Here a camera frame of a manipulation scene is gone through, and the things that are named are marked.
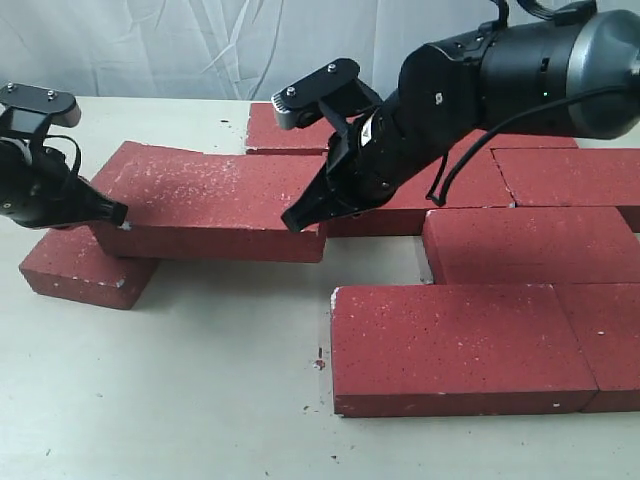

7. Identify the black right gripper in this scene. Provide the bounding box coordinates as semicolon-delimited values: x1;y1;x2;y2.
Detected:
281;94;470;232

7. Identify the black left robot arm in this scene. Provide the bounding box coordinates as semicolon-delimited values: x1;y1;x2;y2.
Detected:
1;106;128;230

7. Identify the rear row left brick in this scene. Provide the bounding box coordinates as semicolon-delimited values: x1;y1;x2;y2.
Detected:
245;102;333;155

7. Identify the white backdrop cloth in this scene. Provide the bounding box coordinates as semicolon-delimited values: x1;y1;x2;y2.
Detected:
1;0;497;100

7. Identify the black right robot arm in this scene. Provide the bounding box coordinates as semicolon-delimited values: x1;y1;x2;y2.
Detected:
271;1;639;232

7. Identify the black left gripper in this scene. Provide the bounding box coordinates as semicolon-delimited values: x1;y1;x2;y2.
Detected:
1;139;128;229

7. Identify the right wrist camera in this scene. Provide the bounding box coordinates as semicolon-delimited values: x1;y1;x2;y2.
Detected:
271;58;382;135

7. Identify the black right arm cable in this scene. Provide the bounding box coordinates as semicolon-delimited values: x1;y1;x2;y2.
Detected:
425;0;640;206

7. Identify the red brick lying on table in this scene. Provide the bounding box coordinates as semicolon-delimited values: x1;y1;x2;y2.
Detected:
19;227;159;310

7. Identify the rear row right brick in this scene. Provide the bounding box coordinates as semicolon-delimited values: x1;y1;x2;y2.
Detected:
453;130;578;153

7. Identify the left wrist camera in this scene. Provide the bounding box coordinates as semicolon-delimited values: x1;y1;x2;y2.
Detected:
1;83;81;140

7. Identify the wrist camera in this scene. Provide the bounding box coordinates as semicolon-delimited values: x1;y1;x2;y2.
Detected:
271;58;382;135
1;83;81;140

